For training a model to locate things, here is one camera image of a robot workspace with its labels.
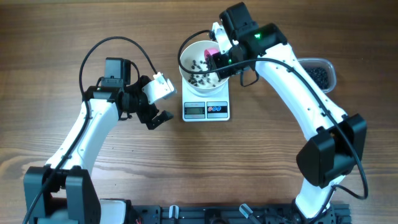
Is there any pink scoop blue handle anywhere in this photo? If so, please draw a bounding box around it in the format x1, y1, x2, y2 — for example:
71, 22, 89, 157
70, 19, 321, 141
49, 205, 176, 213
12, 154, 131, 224
204, 47, 219, 60

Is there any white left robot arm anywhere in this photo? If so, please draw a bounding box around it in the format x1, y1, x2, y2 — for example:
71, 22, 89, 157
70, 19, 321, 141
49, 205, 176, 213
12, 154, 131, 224
23, 57, 176, 223

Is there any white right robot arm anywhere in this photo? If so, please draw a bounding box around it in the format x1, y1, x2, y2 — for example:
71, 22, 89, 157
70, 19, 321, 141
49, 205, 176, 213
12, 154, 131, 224
210, 2, 367, 223

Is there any white digital kitchen scale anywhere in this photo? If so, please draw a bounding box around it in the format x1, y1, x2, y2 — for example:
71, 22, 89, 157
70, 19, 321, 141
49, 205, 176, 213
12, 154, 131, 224
182, 80, 230, 122

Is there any white bowl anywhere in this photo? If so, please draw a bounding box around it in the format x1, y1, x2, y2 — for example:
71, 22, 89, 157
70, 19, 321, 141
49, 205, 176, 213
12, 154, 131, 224
179, 40, 228, 93

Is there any clear container of black beans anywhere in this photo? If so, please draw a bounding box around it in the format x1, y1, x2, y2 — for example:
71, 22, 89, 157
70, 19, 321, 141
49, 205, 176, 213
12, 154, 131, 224
298, 58, 336, 93

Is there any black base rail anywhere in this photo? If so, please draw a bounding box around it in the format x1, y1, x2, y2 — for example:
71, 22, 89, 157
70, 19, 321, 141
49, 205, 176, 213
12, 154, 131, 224
124, 203, 352, 224

